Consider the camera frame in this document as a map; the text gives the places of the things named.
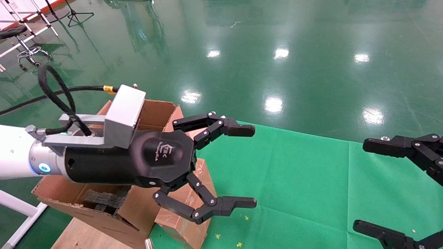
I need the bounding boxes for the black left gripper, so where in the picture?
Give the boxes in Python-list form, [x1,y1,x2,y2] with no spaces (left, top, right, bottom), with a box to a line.
[64,111,257,224]

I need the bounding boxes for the black round base stand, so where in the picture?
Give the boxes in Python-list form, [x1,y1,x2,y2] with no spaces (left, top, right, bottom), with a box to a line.
[44,0,70,23]

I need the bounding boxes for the brown cardboard piece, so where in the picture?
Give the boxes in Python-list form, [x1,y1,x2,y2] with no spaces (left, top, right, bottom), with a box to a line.
[154,157,218,249]

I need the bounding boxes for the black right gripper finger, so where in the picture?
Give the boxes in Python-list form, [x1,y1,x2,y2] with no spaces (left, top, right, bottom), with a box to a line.
[363,134,443,186]
[353,220,443,249]

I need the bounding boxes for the black tripod stand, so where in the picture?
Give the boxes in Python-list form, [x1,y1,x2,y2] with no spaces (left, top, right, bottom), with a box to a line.
[65,0,94,27]

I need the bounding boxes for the large open cardboard carton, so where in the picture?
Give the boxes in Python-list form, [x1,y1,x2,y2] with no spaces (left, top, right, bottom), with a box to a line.
[32,100,184,249]

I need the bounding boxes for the white tube rack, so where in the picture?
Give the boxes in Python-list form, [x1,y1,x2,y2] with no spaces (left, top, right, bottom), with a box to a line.
[0,0,59,57]

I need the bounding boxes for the black camera cable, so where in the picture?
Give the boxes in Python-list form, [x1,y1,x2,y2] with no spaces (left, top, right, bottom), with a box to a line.
[0,64,118,137]

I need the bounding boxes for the black seat chrome stool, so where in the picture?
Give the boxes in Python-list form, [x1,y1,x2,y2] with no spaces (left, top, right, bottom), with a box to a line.
[0,25,53,72]

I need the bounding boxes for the green cloth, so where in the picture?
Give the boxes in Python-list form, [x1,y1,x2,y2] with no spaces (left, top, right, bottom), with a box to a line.
[149,119,443,249]

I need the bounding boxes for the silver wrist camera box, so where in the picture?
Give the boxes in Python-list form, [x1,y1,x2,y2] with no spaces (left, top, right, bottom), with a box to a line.
[43,84,146,156]

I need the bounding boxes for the white table frame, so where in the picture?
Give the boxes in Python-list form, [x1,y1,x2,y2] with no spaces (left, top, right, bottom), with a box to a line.
[0,190,48,249]

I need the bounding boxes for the black foam block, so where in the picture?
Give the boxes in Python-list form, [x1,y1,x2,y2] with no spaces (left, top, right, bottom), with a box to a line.
[81,188,132,213]

